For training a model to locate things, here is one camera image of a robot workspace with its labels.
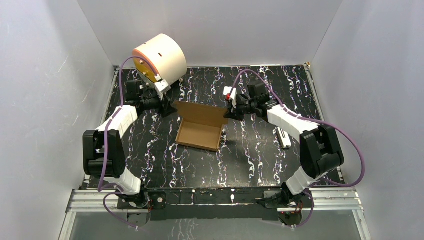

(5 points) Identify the left aluminium table edge rail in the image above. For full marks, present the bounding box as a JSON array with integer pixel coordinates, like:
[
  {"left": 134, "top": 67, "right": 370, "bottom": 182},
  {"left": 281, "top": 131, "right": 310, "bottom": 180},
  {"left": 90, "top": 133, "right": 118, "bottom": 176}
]
[{"left": 83, "top": 66, "right": 119, "bottom": 181}]

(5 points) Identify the aluminium front frame rail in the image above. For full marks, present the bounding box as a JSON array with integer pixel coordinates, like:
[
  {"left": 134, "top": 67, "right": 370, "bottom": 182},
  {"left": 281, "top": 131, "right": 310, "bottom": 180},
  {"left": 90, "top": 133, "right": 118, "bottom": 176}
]
[{"left": 59, "top": 186, "right": 371, "bottom": 240}]

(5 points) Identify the brown cardboard box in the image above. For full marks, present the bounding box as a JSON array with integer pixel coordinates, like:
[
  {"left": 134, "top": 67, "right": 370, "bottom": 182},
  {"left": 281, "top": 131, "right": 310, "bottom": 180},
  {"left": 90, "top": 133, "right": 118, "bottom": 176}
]
[{"left": 174, "top": 101, "right": 228, "bottom": 152}]

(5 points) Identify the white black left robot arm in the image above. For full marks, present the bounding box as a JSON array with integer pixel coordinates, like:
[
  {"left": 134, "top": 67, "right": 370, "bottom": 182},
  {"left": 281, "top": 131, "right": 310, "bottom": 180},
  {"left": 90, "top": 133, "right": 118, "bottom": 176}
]
[{"left": 82, "top": 80, "right": 177, "bottom": 208}]

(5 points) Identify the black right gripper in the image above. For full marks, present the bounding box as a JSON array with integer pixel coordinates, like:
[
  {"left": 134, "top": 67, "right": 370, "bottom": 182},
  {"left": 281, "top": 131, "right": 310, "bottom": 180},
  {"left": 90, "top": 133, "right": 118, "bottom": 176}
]
[{"left": 223, "top": 95, "right": 257, "bottom": 122}]

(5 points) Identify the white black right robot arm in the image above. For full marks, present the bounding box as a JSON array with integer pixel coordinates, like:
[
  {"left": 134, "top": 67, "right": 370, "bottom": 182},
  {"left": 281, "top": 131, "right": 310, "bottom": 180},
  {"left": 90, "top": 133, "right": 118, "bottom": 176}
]
[{"left": 223, "top": 82, "right": 344, "bottom": 207}]

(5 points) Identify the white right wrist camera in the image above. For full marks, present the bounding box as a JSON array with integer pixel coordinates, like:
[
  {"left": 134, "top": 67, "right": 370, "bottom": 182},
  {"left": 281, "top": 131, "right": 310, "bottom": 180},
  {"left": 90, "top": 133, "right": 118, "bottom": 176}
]
[{"left": 223, "top": 86, "right": 237, "bottom": 108}]

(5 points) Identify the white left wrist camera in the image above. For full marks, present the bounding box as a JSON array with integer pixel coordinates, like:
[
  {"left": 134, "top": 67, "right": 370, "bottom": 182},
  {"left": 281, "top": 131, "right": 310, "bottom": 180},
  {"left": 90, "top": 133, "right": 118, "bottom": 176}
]
[{"left": 154, "top": 74, "right": 171, "bottom": 101}]

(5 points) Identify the aluminium table edge rail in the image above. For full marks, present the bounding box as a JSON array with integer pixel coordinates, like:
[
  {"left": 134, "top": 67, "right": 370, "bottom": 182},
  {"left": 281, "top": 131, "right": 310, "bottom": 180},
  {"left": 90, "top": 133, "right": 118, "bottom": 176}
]
[
  {"left": 303, "top": 62, "right": 345, "bottom": 186},
  {"left": 83, "top": 66, "right": 119, "bottom": 181}
]

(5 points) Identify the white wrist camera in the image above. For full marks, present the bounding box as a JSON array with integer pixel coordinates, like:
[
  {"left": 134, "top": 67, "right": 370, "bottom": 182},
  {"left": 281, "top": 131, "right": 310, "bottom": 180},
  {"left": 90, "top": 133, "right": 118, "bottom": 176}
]
[
  {"left": 154, "top": 74, "right": 171, "bottom": 101},
  {"left": 223, "top": 86, "right": 237, "bottom": 108}
]

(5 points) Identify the small white plastic part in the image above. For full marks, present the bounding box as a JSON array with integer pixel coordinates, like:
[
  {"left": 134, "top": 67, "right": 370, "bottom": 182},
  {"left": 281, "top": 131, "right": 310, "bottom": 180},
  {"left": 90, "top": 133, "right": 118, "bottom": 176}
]
[{"left": 276, "top": 127, "right": 292, "bottom": 149}]

